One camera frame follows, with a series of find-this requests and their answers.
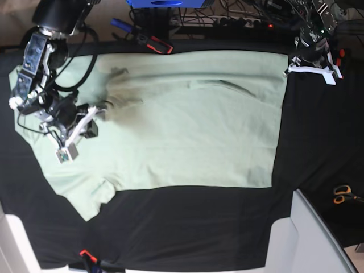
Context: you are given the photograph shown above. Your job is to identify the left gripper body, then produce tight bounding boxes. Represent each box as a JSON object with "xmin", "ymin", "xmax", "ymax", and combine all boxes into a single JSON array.
[{"xmin": 291, "ymin": 45, "xmax": 330, "ymax": 68}]

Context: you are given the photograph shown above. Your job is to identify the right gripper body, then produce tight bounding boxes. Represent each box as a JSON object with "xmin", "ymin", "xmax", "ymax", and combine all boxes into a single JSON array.
[{"xmin": 38, "ymin": 95, "xmax": 88, "ymax": 137}]

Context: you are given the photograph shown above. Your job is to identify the light green T-shirt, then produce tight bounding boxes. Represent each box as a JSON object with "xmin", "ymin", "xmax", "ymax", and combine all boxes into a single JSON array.
[{"xmin": 14, "ymin": 51, "xmax": 288, "ymax": 221}]

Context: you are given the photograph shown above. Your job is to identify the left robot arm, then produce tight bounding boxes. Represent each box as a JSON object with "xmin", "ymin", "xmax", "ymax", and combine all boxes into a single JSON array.
[{"xmin": 255, "ymin": 1, "xmax": 343, "ymax": 85}]

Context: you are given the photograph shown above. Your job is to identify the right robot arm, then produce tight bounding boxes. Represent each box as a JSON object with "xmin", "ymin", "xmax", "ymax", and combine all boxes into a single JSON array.
[{"xmin": 9, "ymin": 1, "xmax": 107, "ymax": 163}]

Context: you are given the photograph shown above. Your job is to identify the blue red clamp right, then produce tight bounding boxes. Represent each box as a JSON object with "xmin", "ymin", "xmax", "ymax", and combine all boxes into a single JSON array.
[{"xmin": 332, "ymin": 48, "xmax": 352, "ymax": 79}]

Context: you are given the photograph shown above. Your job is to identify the blue red clamp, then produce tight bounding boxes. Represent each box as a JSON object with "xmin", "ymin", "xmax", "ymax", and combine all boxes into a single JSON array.
[
  {"xmin": 79, "ymin": 249, "xmax": 126, "ymax": 273},
  {"xmin": 332, "ymin": 48, "xmax": 352, "ymax": 79},
  {"xmin": 111, "ymin": 18, "xmax": 173, "ymax": 55}
]

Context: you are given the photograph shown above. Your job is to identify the black table cloth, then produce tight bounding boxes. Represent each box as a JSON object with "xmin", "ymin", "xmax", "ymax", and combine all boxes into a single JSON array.
[{"xmin": 1, "ymin": 52, "xmax": 363, "ymax": 272}]

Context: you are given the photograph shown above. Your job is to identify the white power strip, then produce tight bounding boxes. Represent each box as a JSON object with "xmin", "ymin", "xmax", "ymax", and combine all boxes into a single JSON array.
[{"xmin": 169, "ymin": 15, "xmax": 262, "ymax": 28}]

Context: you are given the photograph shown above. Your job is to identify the blue red clamp left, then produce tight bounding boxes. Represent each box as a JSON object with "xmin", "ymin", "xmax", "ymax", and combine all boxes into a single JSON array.
[{"xmin": 111, "ymin": 18, "xmax": 173, "ymax": 55}]

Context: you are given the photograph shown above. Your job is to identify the white bin left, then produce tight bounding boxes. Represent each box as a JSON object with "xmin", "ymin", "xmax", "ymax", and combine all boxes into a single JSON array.
[{"xmin": 1, "ymin": 206, "xmax": 42, "ymax": 273}]

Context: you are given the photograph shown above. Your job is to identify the blue red clamp bottom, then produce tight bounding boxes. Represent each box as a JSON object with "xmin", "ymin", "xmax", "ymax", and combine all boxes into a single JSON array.
[{"xmin": 79, "ymin": 249, "xmax": 126, "ymax": 273}]

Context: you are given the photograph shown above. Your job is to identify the blue box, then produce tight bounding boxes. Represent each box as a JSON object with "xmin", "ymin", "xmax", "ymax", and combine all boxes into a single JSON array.
[{"xmin": 126, "ymin": 0, "xmax": 214, "ymax": 9}]

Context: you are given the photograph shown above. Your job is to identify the orange handled scissors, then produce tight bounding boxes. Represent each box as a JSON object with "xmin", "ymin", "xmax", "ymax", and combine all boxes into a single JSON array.
[{"xmin": 333, "ymin": 185, "xmax": 363, "ymax": 205}]

